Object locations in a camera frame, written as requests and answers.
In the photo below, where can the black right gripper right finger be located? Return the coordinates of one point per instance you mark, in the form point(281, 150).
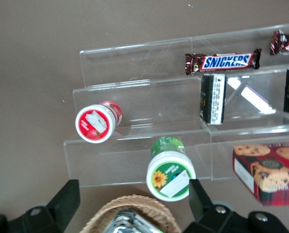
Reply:
point(214, 216)

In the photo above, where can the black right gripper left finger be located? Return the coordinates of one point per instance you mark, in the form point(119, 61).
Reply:
point(59, 208)

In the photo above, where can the green gum bottle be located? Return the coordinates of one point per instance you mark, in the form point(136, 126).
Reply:
point(168, 179)

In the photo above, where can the red gum bottle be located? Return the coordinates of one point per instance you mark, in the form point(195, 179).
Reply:
point(93, 123)

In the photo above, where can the red tartan cookie box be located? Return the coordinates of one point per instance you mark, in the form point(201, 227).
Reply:
point(275, 179)

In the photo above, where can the light wicker basket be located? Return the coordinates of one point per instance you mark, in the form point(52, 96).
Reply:
point(134, 201)

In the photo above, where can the clear acrylic stepped stand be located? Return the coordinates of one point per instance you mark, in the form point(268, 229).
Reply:
point(139, 102)

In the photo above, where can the Snickers chocolate bar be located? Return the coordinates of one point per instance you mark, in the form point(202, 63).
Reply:
point(227, 61)
point(280, 43)

